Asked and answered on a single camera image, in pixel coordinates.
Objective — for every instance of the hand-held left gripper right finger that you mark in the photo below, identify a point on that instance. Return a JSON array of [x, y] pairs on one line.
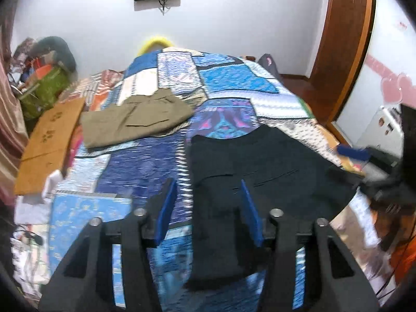
[[252, 214]]

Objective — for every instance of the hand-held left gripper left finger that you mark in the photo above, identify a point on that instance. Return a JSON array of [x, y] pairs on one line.
[[165, 211]]

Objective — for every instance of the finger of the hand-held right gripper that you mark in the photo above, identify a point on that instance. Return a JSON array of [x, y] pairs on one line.
[[346, 175], [352, 153]]

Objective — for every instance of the black pants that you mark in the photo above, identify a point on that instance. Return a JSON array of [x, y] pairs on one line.
[[276, 162]]

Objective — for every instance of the olive pants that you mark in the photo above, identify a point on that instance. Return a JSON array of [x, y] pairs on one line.
[[130, 123]]

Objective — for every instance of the colourful plush blanket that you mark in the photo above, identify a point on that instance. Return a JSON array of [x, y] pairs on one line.
[[331, 143]]

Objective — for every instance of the white cabinet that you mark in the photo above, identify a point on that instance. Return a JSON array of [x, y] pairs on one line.
[[380, 126]]

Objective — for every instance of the patchwork printed quilt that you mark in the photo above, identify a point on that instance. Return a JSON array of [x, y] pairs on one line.
[[146, 169]]

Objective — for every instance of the wooden door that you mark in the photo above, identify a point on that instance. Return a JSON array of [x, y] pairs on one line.
[[344, 39]]

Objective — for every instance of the grey bag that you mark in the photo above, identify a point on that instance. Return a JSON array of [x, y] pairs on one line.
[[269, 65]]

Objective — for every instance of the white cloth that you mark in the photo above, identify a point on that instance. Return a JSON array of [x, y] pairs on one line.
[[32, 204]]

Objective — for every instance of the flat cardboard box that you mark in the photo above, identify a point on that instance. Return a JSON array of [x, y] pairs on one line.
[[48, 136]]

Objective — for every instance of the striped orange cloth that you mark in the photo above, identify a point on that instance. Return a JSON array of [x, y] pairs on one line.
[[97, 84]]

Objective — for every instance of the yellow pillow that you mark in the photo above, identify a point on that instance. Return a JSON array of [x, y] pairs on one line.
[[156, 44]]

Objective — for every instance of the green bag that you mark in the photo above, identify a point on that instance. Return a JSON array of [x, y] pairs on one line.
[[45, 87]]

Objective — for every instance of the striped brown curtain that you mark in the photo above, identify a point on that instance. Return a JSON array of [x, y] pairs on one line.
[[9, 120]]

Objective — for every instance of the grey bundle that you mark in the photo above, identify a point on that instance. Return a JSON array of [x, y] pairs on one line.
[[57, 48]]

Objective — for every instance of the pile of mixed clothes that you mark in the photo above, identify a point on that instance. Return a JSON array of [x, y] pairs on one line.
[[24, 58]]

